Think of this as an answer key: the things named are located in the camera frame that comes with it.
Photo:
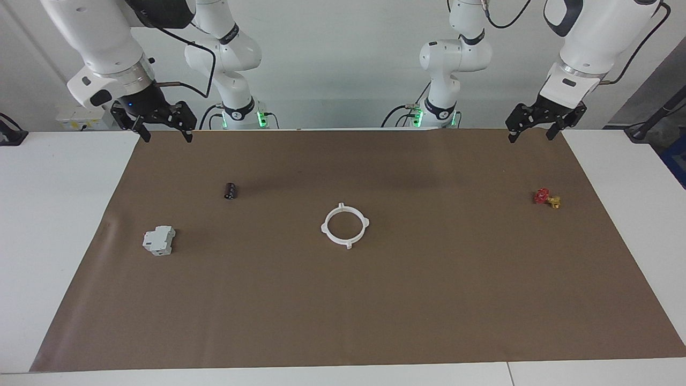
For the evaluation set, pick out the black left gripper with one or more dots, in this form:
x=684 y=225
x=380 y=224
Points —
x=541 y=113

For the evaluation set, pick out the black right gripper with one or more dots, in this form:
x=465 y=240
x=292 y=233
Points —
x=144 y=104

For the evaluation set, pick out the white half pipe clamp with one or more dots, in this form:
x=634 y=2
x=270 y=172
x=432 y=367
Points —
x=366 y=221
x=326 y=227

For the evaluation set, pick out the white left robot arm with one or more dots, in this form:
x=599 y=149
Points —
x=589 y=43

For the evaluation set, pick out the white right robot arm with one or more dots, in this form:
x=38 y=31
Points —
x=102 y=43

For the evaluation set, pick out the black cylindrical capacitor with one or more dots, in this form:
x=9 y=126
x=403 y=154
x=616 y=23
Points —
x=230 y=191

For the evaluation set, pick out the white power strip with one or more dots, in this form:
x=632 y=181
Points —
x=75 y=115

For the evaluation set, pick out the white circuit breaker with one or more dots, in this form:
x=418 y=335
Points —
x=158 y=241

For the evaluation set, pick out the black stand pole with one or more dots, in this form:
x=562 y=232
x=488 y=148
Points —
x=643 y=128

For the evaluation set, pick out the blue box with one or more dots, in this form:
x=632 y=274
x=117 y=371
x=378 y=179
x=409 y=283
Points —
x=678 y=161

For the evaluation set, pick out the black table clamp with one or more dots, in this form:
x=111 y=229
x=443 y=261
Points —
x=10 y=136

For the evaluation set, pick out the brown paper table mat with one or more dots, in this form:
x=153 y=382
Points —
x=343 y=311

